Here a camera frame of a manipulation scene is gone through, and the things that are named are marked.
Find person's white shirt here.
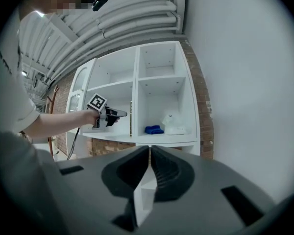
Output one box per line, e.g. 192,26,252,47
0,10,42,133

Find person's left forearm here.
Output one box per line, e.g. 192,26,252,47
23,109,98,144

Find white cabinet door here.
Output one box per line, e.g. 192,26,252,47
65,57,98,157

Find white shelf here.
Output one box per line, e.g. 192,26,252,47
81,41,201,156

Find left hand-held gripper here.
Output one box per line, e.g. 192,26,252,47
86,93,128,130

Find wooden coat rack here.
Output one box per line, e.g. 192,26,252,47
46,84,60,162

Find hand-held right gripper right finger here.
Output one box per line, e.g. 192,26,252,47
150,144,196,203

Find black head camera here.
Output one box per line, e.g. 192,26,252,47
91,0,110,12

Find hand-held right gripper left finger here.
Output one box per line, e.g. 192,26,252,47
101,145,150,233

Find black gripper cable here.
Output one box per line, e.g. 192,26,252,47
66,125,80,161

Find blue cloth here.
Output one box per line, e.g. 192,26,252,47
145,125,165,135

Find white ceiling pipes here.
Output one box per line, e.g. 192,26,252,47
43,0,187,83

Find white plastic bag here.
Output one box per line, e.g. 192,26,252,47
161,114,187,136

